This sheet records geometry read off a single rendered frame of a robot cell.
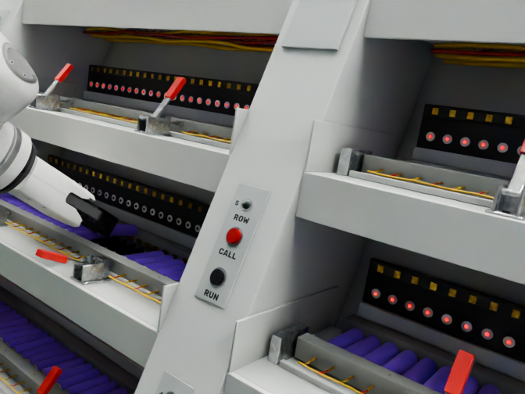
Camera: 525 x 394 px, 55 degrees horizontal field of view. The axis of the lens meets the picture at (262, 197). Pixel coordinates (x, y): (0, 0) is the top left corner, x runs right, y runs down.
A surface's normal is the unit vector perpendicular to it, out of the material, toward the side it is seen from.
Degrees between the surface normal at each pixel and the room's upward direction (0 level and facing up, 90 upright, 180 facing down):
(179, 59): 90
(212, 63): 90
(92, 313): 110
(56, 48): 90
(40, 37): 90
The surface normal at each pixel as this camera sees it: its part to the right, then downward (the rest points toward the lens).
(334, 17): -0.51, -0.32
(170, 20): -0.60, 0.03
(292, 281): 0.78, 0.22
